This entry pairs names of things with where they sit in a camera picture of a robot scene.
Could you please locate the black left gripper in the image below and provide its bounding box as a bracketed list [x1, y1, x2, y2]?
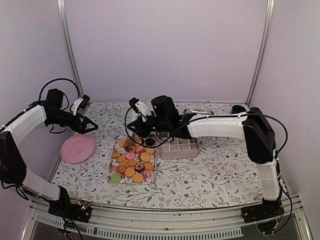
[47, 109, 99, 134]

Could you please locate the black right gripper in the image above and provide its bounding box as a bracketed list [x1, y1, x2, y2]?
[126, 113, 170, 138]

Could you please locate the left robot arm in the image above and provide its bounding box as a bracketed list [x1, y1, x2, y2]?
[0, 88, 98, 223]

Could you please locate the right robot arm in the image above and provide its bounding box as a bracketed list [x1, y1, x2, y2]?
[124, 95, 285, 223]

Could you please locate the black sandwich cookie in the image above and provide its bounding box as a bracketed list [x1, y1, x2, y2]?
[144, 137, 155, 147]

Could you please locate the pink round plate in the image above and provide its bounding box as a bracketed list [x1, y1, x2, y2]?
[60, 134, 96, 164]

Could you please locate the pink sandwich cookie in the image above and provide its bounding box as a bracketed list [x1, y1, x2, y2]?
[126, 152, 136, 160]

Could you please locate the floral rectangular tray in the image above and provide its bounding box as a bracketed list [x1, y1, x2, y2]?
[108, 135, 156, 185]

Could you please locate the pink tin with white dividers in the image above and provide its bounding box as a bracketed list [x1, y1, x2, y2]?
[156, 137, 199, 160]

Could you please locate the chocolate sprinkle donut cookie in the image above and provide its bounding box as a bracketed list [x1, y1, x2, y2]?
[134, 162, 145, 173]

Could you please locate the swirl butter cookie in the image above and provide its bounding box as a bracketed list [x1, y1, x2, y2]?
[115, 165, 126, 174]

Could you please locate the clear tin lid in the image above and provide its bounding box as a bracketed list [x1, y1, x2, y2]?
[183, 108, 214, 115]

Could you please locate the yellow dotted round biscuit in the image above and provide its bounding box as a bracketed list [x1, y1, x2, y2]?
[132, 173, 144, 184]

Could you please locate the green sandwich cookie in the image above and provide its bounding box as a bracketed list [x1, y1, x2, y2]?
[110, 173, 122, 183]

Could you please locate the dark blue mug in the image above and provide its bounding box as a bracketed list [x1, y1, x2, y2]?
[231, 104, 248, 115]

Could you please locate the floral patterned tablecloth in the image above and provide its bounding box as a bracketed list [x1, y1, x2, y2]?
[51, 102, 263, 209]

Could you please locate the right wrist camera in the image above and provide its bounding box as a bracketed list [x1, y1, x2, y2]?
[129, 97, 152, 118]

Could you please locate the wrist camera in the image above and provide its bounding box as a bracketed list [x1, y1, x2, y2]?
[69, 94, 90, 116]
[129, 97, 152, 118]

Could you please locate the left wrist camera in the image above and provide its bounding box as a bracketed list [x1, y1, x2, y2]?
[69, 94, 90, 116]

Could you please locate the aluminium front rail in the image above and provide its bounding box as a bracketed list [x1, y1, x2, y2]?
[21, 195, 313, 240]

